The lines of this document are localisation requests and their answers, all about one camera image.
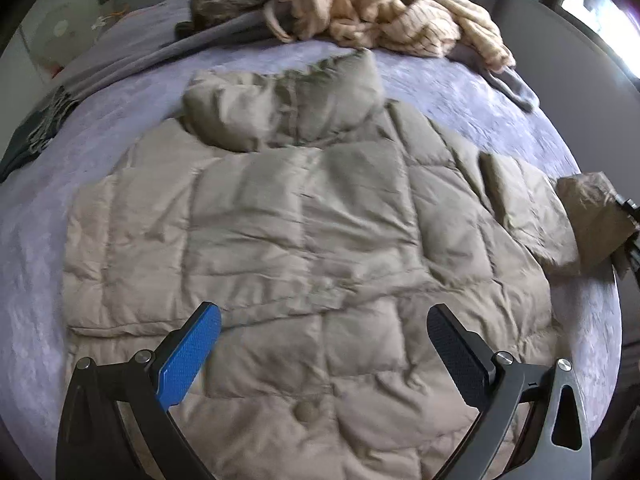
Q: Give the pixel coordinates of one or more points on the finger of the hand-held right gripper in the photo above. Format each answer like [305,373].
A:
[629,240]

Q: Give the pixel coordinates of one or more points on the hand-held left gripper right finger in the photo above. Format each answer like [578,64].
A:
[457,360]

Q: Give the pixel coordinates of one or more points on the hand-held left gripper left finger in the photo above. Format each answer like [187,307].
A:
[192,350]

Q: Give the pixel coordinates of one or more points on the beige puffer jacket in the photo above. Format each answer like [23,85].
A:
[300,220]

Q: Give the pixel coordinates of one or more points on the dark grey garment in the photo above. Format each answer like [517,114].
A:
[515,85]

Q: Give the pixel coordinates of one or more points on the window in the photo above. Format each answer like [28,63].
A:
[600,15]

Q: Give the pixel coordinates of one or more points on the purple embossed blanket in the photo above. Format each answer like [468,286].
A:
[450,95]

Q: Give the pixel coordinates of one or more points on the dark cloth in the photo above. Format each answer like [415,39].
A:
[20,145]

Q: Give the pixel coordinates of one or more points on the cream striped garment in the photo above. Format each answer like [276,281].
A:
[400,15]

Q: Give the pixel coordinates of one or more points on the white fan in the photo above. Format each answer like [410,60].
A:
[55,35]

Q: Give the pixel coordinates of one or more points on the brown fuzzy garment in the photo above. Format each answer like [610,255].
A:
[230,0]

